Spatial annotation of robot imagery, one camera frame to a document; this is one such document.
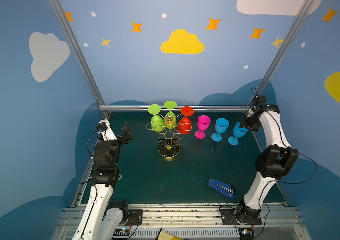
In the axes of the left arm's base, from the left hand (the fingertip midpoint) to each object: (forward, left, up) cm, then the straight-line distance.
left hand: (116, 123), depth 68 cm
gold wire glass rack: (+8, -24, -33) cm, 41 cm away
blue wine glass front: (+16, -58, -19) cm, 63 cm away
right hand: (+14, -71, -15) cm, 74 cm away
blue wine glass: (+12, -67, -19) cm, 71 cm away
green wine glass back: (+8, -25, -5) cm, 26 cm away
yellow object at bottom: (-40, -23, -34) cm, 57 cm away
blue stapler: (-18, -54, -32) cm, 66 cm away
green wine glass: (+12, -17, -12) cm, 24 cm away
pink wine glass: (+20, -47, -21) cm, 55 cm away
